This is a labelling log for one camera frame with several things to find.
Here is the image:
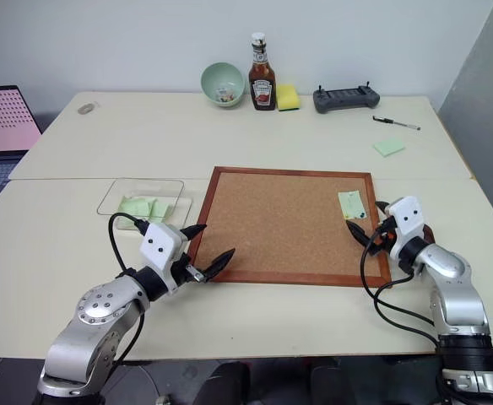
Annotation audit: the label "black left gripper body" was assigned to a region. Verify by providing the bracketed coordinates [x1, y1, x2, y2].
[171, 229, 206, 286]

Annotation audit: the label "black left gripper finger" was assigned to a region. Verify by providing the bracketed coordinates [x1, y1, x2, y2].
[181, 223, 208, 243]
[202, 247, 236, 282]

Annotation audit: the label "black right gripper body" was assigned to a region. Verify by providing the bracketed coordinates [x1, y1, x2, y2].
[367, 210, 397, 255]

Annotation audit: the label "green sticky note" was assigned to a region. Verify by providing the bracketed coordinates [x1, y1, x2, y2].
[337, 190, 367, 221]

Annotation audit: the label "green sticky note pad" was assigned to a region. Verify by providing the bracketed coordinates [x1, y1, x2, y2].
[371, 135, 407, 159]

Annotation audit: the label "large crumpled green note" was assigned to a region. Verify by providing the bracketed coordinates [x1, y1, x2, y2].
[116, 195, 152, 220]

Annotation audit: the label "wood-framed cork board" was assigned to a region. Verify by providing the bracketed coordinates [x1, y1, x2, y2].
[186, 165, 393, 289]

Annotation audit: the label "small parts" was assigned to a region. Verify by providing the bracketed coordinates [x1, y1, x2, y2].
[214, 85, 236, 104]

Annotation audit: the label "clear glass tray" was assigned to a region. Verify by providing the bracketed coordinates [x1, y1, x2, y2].
[96, 178, 194, 233]

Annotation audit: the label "black and white pen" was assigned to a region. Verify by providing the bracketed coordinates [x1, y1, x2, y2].
[371, 115, 422, 132]

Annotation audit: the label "grey handheld controller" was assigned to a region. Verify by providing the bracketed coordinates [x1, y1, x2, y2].
[312, 80, 382, 115]

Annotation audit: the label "yellow sponge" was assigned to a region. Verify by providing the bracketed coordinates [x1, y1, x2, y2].
[275, 83, 302, 113]

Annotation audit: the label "pale green bowl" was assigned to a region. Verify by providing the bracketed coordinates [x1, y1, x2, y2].
[200, 62, 247, 111]

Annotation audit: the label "ketchup bottle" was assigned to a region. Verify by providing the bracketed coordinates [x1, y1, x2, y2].
[248, 32, 278, 113]

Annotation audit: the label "open laptop with pink screen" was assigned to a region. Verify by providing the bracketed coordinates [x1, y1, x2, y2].
[0, 84, 43, 221]

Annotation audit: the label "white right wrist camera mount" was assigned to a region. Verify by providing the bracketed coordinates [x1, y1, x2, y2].
[386, 195, 427, 261]

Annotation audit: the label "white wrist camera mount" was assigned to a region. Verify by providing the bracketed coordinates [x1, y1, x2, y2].
[139, 222, 189, 296]
[386, 195, 427, 261]

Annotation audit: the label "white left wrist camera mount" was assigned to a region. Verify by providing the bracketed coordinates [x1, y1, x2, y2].
[139, 222, 189, 296]

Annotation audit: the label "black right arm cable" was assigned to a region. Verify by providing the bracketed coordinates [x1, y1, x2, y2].
[359, 229, 442, 346]

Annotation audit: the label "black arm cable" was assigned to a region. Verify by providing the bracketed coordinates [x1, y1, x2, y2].
[359, 229, 442, 346]
[107, 212, 149, 366]

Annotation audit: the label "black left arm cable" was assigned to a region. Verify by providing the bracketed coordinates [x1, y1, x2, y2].
[107, 212, 149, 366]

